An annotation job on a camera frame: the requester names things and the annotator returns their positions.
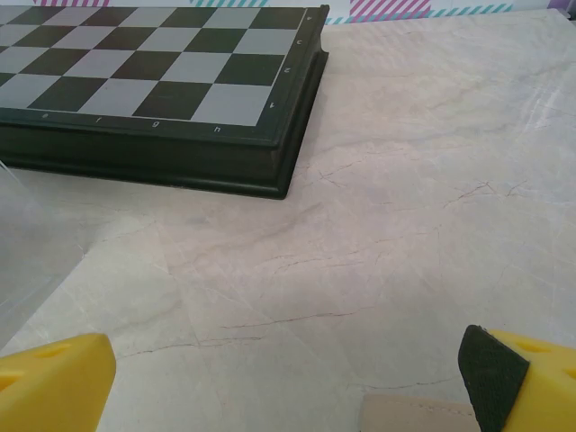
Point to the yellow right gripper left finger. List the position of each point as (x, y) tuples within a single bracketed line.
[(49, 387)]

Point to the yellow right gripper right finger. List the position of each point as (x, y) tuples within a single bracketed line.
[(531, 391)]

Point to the beige card holder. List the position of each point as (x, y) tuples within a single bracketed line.
[(405, 416)]

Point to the clear acrylic card organiser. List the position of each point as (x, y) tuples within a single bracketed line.
[(27, 247)]

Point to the black and silver chessboard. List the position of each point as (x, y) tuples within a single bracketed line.
[(135, 67)]

